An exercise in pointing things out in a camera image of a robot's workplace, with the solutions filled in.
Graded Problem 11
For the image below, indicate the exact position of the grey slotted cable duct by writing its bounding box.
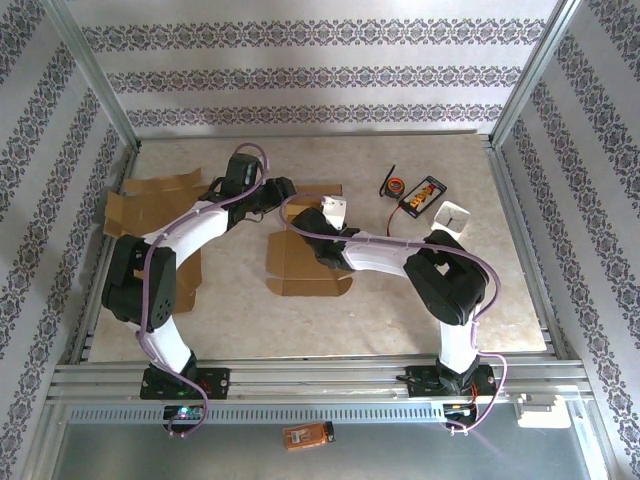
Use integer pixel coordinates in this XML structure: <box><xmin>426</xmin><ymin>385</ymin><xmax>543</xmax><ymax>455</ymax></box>
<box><xmin>67</xmin><ymin>403</ymin><xmax>446</xmax><ymax>422</ymax></box>

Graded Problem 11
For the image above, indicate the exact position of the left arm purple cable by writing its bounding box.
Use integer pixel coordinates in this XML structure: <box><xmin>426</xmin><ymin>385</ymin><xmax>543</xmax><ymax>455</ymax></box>
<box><xmin>135</xmin><ymin>142</ymin><xmax>274</xmax><ymax>439</ymax></box>

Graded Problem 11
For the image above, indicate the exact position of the left aluminium frame post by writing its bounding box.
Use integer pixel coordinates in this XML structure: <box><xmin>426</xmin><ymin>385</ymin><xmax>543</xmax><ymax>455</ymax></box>
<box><xmin>42</xmin><ymin>0</ymin><xmax>140</xmax><ymax>149</ymax></box>

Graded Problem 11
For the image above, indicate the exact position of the white square clock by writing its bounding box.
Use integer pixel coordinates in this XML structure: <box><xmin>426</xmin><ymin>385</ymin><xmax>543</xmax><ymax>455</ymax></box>
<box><xmin>430</xmin><ymin>199</ymin><xmax>473</xmax><ymax>241</ymax></box>

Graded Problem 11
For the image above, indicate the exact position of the left aluminium side rail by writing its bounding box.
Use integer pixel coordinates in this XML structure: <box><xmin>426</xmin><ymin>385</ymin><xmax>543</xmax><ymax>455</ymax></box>
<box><xmin>69</xmin><ymin>144</ymin><xmax>141</xmax><ymax>364</ymax></box>

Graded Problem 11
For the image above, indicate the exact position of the orange device on rail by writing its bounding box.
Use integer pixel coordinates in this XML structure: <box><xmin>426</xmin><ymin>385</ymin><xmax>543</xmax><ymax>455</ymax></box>
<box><xmin>282</xmin><ymin>422</ymin><xmax>335</xmax><ymax>454</ymax></box>

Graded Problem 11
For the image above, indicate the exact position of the aluminium frame post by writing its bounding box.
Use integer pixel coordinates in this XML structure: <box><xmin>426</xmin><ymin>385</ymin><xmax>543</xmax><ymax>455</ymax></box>
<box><xmin>489</xmin><ymin>0</ymin><xmax>587</xmax><ymax>147</ymax></box>
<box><xmin>42</xmin><ymin>0</ymin><xmax>140</xmax><ymax>149</ymax></box>

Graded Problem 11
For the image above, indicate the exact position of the aluminium side rail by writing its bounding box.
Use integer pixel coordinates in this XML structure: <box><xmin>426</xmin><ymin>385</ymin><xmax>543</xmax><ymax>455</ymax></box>
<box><xmin>69</xmin><ymin>144</ymin><xmax>141</xmax><ymax>364</ymax></box>
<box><xmin>482</xmin><ymin>134</ymin><xmax>584</xmax><ymax>361</ymax></box>

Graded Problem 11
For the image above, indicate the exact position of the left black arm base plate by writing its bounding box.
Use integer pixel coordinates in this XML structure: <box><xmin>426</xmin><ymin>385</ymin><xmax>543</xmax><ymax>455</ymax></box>
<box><xmin>139</xmin><ymin>367</ymin><xmax>232</xmax><ymax>401</ymax></box>

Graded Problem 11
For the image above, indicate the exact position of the grey metal sheet panel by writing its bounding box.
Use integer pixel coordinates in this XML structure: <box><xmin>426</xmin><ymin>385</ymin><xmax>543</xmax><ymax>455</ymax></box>
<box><xmin>44</xmin><ymin>419</ymin><xmax>604</xmax><ymax>480</ymax></box>

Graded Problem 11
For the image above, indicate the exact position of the brown cardboard box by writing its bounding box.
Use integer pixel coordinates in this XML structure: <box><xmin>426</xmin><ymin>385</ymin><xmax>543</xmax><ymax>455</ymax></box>
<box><xmin>102</xmin><ymin>167</ymin><xmax>217</xmax><ymax>316</ymax></box>
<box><xmin>264</xmin><ymin>183</ymin><xmax>354</xmax><ymax>300</ymax></box>

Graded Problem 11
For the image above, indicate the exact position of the left small circuit board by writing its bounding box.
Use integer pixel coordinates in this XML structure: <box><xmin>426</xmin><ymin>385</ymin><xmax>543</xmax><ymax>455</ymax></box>
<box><xmin>163</xmin><ymin>404</ymin><xmax>205</xmax><ymax>422</ymax></box>

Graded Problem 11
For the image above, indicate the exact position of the aluminium rail along wall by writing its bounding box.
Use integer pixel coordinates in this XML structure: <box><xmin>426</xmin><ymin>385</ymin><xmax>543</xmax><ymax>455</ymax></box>
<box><xmin>137</xmin><ymin>130</ymin><xmax>494</xmax><ymax>142</ymax></box>

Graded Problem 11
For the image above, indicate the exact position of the orange black tape measure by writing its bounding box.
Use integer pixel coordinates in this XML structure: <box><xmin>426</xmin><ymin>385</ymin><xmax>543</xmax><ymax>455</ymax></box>
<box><xmin>378</xmin><ymin>163</ymin><xmax>407</xmax><ymax>200</ymax></box>

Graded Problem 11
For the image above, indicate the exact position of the aluminium mounting rail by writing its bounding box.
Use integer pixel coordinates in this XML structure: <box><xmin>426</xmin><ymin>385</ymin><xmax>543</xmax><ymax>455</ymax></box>
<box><xmin>47</xmin><ymin>357</ymin><xmax>594</xmax><ymax>401</ymax></box>

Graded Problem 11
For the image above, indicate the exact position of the right aluminium side rail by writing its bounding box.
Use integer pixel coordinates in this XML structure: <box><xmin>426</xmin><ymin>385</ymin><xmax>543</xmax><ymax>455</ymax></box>
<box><xmin>482</xmin><ymin>134</ymin><xmax>584</xmax><ymax>361</ymax></box>

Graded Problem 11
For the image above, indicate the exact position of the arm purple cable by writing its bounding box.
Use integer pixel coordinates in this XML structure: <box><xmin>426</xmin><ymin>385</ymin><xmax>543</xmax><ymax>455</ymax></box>
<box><xmin>278</xmin><ymin>193</ymin><xmax>511</xmax><ymax>435</ymax></box>
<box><xmin>135</xmin><ymin>142</ymin><xmax>274</xmax><ymax>439</ymax></box>

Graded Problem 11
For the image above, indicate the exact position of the right aluminium frame post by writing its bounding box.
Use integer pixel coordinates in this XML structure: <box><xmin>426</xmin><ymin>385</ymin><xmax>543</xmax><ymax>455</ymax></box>
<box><xmin>489</xmin><ymin>0</ymin><xmax>587</xmax><ymax>147</ymax></box>

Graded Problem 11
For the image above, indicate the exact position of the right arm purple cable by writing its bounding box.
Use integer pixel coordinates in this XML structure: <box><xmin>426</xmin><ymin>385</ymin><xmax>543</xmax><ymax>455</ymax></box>
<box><xmin>278</xmin><ymin>193</ymin><xmax>511</xmax><ymax>435</ymax></box>

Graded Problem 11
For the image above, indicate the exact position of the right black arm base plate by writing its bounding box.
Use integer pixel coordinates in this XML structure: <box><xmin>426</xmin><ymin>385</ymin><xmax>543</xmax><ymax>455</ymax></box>
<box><xmin>394</xmin><ymin>364</ymin><xmax>499</xmax><ymax>400</ymax></box>

